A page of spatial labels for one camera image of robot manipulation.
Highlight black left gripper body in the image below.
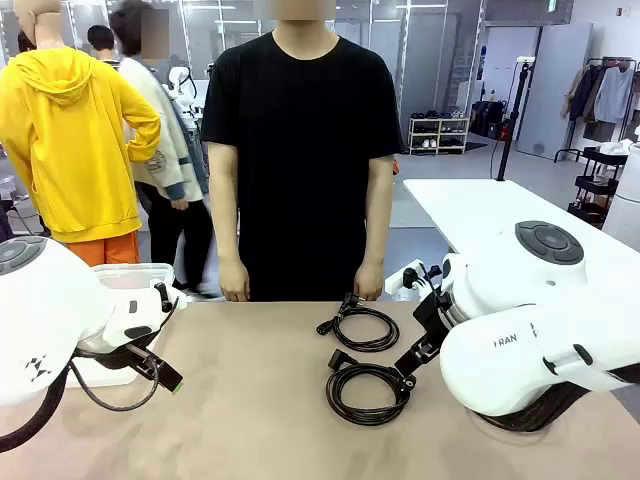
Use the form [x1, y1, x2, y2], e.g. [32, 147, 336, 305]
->
[74, 343, 151, 374]

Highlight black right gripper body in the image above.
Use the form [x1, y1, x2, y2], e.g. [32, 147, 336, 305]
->
[413, 293, 454, 347]

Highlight black power cable coil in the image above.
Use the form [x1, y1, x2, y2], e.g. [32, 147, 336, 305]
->
[325, 349, 417, 427]

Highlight black power cable with tie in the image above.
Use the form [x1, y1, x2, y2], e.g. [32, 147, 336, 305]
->
[316, 292, 401, 352]

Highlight person's right forearm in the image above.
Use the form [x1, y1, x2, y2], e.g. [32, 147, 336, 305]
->
[208, 184, 242, 264]

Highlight person's left forearm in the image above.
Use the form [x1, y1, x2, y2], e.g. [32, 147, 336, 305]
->
[360, 194, 396, 269]

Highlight person's left hand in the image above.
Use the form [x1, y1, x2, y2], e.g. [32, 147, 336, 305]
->
[353, 262, 385, 301]

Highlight person's right hand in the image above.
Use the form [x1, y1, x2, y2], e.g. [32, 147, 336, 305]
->
[218, 257, 251, 303]

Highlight clear plastic storage bin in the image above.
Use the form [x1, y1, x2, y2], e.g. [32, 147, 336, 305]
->
[64, 262, 189, 389]

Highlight orange shorts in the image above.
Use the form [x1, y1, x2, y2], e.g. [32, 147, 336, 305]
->
[67, 232, 142, 267]

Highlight white table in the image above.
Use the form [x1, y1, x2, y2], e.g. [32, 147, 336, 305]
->
[402, 177, 631, 256]

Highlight white shoe rack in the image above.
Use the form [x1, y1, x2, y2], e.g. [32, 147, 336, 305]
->
[408, 115, 471, 156]

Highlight person in cream jacket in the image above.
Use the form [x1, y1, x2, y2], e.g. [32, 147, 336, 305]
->
[108, 0, 224, 301]

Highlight black bags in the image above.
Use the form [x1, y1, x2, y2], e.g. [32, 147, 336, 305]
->
[471, 99, 512, 141]

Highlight yellow hoodie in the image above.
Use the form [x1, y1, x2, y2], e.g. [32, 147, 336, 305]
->
[0, 45, 162, 245]

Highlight person in black T-shirt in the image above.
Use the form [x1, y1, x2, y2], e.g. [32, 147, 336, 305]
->
[199, 0, 404, 303]

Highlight black utility cart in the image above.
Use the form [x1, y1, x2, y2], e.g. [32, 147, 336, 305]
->
[567, 145, 630, 224]

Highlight beige coat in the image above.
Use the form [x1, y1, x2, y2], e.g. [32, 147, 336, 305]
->
[560, 64, 591, 121]

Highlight dark navy garment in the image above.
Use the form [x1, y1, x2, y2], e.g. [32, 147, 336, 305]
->
[569, 64, 601, 124]

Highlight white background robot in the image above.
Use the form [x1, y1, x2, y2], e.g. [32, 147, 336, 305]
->
[167, 64, 196, 109]

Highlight grey sleeveless top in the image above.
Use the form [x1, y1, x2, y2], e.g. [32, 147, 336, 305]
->
[593, 67, 635, 125]

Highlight black clothes rack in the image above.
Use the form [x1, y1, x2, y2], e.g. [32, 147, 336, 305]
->
[559, 57, 640, 164]

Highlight person in striped shirt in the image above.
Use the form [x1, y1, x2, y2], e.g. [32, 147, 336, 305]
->
[87, 24, 121, 66]

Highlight beige mannequin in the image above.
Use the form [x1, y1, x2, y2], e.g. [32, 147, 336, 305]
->
[12, 0, 64, 51]

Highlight right wrist camera assembly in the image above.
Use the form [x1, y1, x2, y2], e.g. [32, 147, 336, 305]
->
[384, 258, 441, 297]

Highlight black left arm cable harness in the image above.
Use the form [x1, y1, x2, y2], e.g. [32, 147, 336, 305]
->
[0, 349, 162, 454]

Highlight black right arm cable sleeve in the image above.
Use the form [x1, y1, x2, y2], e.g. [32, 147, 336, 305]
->
[467, 367, 640, 434]

